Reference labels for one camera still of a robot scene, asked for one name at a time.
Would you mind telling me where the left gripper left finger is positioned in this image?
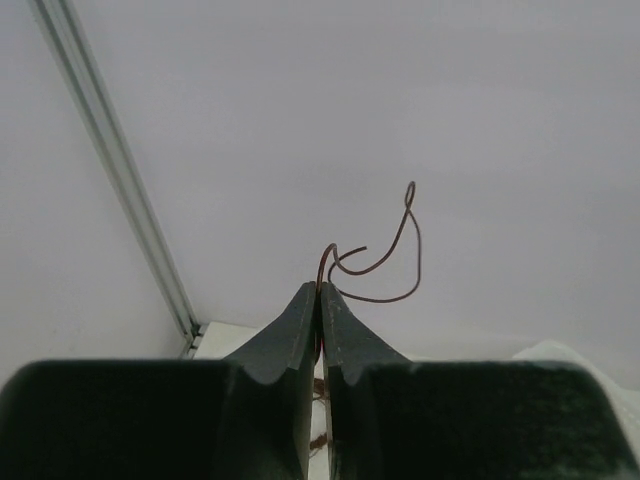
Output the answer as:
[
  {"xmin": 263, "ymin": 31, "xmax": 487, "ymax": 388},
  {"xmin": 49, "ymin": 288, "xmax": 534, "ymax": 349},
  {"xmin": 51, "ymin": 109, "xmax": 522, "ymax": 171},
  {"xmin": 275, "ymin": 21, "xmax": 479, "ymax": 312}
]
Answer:
[{"xmin": 1, "ymin": 282, "xmax": 316, "ymax": 479}]

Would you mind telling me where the left aluminium frame post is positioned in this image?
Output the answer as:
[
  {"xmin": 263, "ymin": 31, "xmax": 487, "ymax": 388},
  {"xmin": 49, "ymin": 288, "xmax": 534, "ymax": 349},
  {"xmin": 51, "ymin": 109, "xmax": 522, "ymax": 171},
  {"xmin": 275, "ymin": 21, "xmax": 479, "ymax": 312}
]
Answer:
[{"xmin": 29, "ymin": 1, "xmax": 205, "ymax": 359}]

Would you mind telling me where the brown wire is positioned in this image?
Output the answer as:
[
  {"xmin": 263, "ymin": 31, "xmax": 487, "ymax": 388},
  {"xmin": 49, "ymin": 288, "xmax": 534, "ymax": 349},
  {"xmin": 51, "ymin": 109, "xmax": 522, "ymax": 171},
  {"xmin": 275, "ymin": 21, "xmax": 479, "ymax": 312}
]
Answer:
[{"xmin": 308, "ymin": 181, "xmax": 424, "ymax": 456}]

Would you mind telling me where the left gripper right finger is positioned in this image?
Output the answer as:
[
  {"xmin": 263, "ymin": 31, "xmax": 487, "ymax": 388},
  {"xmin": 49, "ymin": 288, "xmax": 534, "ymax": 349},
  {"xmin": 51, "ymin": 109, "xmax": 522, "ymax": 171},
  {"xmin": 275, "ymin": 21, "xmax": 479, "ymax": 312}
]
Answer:
[{"xmin": 319, "ymin": 284, "xmax": 633, "ymax": 479}]

